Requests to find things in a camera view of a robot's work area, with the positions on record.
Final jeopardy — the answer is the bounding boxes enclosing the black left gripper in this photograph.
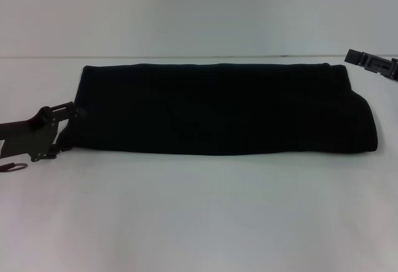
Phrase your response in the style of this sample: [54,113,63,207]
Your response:
[0,102,81,164]

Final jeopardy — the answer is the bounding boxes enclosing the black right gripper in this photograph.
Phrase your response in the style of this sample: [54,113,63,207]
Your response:
[345,48,398,83]

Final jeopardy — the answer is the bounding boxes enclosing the black t-shirt with white print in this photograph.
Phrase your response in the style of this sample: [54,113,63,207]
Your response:
[58,62,379,156]

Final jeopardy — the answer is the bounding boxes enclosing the left gripper cable with plugs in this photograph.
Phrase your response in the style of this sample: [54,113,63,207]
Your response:
[0,161,28,173]

